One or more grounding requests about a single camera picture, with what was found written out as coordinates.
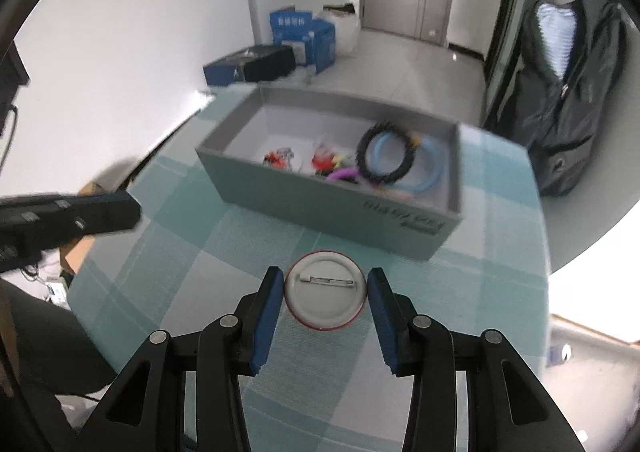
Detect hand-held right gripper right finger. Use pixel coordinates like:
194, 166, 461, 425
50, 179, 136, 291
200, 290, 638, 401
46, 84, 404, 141
368, 267, 581, 452

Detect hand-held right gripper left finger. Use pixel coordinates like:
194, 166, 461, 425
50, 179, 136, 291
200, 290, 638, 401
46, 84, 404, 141
70, 266, 284, 452

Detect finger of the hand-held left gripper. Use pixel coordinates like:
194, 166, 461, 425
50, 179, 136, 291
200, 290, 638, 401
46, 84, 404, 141
0, 191, 142, 273

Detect round white pin badge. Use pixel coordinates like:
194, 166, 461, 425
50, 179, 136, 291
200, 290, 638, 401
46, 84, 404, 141
284, 251, 366, 331

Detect grey cardboard box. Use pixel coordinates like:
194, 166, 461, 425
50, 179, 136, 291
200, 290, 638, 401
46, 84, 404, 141
195, 85, 463, 262

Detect red and clear charm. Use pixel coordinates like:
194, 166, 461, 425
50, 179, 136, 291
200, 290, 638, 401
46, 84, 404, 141
312, 143, 338, 173

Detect light blue ring bracelet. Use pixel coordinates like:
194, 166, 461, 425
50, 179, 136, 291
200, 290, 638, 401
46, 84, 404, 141
370, 129, 445, 196

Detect black spiral hair tie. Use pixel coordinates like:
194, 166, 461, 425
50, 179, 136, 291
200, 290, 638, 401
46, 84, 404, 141
356, 121, 418, 184

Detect brown cardboard piece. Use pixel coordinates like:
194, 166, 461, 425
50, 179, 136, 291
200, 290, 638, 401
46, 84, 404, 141
60, 182, 108, 275

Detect person's dark trousers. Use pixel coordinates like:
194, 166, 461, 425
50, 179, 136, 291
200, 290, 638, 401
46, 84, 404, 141
0, 279, 116, 398

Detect small red black charm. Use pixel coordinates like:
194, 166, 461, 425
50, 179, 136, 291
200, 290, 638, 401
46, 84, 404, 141
264, 147, 296, 169

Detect small white object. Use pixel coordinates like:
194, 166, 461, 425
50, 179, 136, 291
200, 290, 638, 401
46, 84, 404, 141
547, 344, 573, 368

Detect dark blue shoe box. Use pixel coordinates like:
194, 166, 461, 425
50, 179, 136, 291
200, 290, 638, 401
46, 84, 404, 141
203, 45, 297, 86

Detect black backpack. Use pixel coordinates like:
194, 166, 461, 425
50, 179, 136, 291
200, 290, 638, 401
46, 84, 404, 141
510, 0, 628, 198

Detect blue cardboard box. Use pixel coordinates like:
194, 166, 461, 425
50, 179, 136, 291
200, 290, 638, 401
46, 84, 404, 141
270, 7, 337, 74

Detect white plastic bag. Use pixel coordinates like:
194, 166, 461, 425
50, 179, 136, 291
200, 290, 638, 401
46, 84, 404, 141
320, 5, 360, 56

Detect striped cloth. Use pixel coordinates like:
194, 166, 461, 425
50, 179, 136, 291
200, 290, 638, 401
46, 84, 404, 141
537, 2, 576, 78

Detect white cables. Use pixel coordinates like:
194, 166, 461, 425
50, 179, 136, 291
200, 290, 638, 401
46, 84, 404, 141
22, 262, 68, 305

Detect black cable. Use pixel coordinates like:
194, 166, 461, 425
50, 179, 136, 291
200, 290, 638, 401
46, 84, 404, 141
0, 105, 19, 173

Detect black door frame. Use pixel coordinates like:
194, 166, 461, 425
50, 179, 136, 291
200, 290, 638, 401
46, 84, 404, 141
482, 0, 543, 128

